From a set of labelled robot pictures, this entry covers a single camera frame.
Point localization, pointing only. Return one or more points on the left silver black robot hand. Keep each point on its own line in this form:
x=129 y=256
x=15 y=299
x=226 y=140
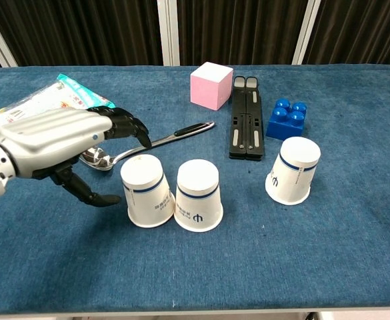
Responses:
x=54 y=133

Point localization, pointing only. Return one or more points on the white paper cup blue stripe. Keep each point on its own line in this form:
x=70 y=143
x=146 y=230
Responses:
x=293 y=170
x=198 y=193
x=146 y=190

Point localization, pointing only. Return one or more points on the teal white snack bag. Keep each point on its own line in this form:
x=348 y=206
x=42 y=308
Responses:
x=38 y=100

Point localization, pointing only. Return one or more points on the black pleated curtain panel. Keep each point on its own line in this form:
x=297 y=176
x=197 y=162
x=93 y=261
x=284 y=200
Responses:
x=364 y=33
x=81 y=33
x=238 y=33

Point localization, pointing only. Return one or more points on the pink foam cube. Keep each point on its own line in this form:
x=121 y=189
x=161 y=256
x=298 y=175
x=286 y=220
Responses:
x=208 y=86

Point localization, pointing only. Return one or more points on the black folding laptop stand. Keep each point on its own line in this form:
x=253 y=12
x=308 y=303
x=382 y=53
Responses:
x=246 y=133

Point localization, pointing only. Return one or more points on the blue toy building brick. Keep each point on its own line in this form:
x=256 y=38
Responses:
x=284 y=125

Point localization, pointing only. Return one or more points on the blue table cloth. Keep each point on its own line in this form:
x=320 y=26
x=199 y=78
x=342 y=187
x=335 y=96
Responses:
x=248 y=260

